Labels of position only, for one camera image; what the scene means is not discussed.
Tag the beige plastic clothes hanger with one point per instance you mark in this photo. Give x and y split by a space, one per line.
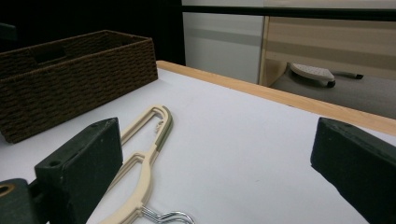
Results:
145 177

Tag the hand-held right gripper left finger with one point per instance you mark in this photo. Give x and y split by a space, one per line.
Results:
84 161

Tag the white cabinet panel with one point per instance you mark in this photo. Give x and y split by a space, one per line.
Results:
222 46

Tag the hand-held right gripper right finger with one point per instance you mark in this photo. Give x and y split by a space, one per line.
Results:
358 161

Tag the brown woven basket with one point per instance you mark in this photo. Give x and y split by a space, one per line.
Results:
77 84

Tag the grey chair base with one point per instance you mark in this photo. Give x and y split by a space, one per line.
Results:
311 73

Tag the black horizontal bar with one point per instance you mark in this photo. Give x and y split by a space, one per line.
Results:
289 11

